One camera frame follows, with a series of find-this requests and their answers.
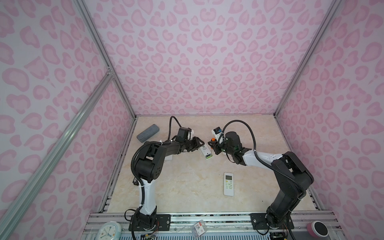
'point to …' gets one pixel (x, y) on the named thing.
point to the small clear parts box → (198, 228)
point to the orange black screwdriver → (213, 139)
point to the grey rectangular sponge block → (148, 133)
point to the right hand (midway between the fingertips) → (211, 140)
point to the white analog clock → (111, 230)
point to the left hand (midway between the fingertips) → (204, 142)
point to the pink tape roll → (318, 229)
